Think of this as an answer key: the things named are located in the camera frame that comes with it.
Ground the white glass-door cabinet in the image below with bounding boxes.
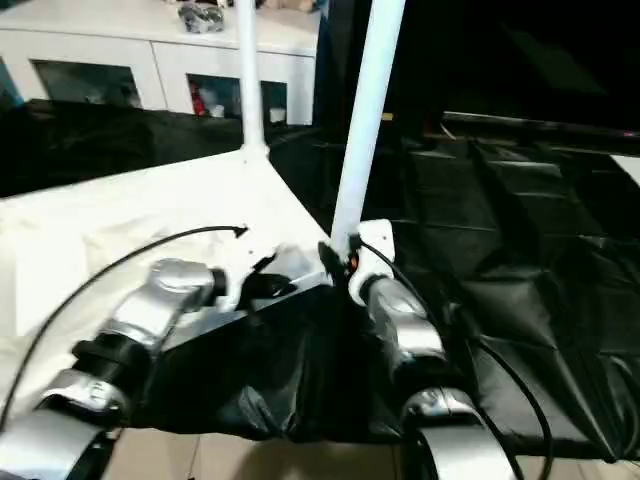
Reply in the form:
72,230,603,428
0,0,325,127

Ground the white plastic table top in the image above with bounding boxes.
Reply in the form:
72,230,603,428
0,143,337,422

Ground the white plastic table leg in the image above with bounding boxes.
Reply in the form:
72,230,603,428
233,0,272,160
328,0,407,252

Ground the white flat board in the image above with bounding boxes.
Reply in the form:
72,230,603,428
609,154,640,190

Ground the dark low shelf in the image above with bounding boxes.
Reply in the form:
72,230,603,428
441,111,640,147

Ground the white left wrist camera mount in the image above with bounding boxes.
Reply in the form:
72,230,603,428
213,231,280,312

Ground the black work mat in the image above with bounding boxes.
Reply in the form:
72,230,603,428
0,97,640,464

